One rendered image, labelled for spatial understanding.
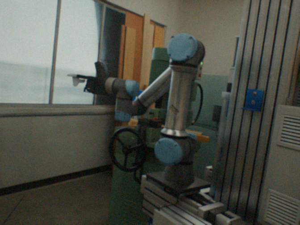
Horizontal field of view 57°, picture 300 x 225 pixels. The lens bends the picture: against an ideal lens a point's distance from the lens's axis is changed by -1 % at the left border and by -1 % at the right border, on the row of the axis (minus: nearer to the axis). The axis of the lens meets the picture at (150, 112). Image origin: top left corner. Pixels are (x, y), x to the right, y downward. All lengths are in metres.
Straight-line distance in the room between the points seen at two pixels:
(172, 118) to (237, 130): 0.31
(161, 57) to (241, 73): 0.81
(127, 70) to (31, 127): 1.36
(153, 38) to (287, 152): 3.19
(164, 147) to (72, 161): 2.36
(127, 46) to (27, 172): 1.85
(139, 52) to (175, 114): 2.72
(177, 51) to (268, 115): 0.44
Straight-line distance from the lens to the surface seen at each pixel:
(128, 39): 3.59
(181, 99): 1.12
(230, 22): 4.41
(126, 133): 2.00
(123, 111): 1.25
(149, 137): 1.80
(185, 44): 1.11
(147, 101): 1.33
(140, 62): 3.80
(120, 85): 1.26
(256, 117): 1.23
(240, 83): 1.28
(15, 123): 2.90
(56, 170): 3.31
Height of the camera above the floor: 1.25
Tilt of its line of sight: 6 degrees down
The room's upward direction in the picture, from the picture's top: 7 degrees clockwise
